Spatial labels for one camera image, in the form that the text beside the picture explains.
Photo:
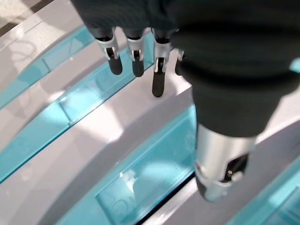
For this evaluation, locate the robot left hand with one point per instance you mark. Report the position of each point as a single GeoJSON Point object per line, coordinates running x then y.
{"type": "Point", "coordinates": [222, 58]}

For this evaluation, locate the blue front cart drawer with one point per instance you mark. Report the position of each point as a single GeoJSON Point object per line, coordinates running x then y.
{"type": "Point", "coordinates": [77, 98]}
{"type": "Point", "coordinates": [70, 44]}
{"type": "Point", "coordinates": [281, 199]}
{"type": "Point", "coordinates": [145, 168]}

